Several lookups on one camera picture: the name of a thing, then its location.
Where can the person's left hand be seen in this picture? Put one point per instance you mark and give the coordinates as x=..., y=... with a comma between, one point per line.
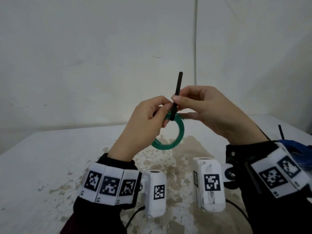
x=136, y=129

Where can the person's right hand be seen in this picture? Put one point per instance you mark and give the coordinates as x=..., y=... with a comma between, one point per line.
x=219, y=112

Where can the person's left thumb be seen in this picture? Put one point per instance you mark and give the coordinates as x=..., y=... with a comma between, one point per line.
x=163, y=114

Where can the person's right thumb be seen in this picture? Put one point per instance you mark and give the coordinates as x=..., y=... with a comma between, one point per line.
x=187, y=102

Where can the person's right forearm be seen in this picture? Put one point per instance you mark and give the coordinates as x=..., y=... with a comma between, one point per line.
x=273, y=212

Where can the person's left forearm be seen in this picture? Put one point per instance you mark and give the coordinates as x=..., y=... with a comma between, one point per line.
x=97, y=219

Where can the white marker wristband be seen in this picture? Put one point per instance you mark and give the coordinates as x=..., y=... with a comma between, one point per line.
x=280, y=173
x=109, y=185

